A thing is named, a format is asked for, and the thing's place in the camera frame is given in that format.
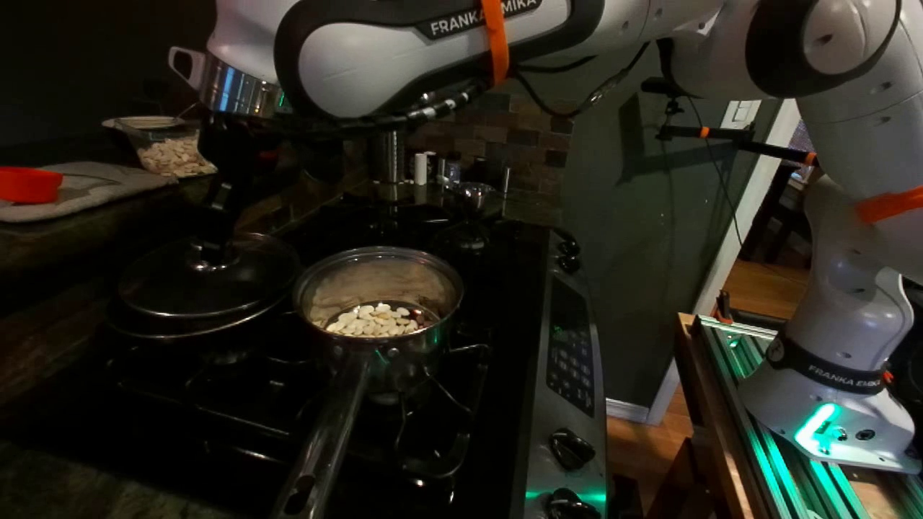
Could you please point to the white popcorn pile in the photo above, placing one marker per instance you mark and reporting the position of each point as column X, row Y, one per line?
column 375, row 322

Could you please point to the black stove knob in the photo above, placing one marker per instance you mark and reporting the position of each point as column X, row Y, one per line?
column 568, row 507
column 568, row 260
column 566, row 237
column 571, row 449

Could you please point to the grey flat tray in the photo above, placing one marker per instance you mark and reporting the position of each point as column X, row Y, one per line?
column 95, row 190

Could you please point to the stainless steel gas stove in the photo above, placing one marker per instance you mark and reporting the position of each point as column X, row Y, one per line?
column 571, row 357

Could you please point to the shiny steel bowl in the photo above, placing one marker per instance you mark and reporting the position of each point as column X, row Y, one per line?
column 475, row 194

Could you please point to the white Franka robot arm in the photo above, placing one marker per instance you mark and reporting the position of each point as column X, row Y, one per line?
column 384, row 48

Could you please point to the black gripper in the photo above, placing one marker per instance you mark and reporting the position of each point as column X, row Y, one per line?
column 225, row 149

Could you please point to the black rod with orange clips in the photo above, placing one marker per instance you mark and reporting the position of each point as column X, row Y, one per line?
column 739, row 142

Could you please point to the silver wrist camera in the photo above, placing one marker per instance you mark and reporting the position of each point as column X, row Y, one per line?
column 225, row 89

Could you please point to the aluminium robot cart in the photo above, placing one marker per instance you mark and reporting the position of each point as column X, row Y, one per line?
column 769, row 433

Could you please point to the red cup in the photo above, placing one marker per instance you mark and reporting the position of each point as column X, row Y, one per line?
column 30, row 187

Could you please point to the white shaker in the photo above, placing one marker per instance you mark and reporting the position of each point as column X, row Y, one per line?
column 418, row 168

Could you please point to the black frying pan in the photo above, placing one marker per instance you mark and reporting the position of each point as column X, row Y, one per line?
column 192, row 334

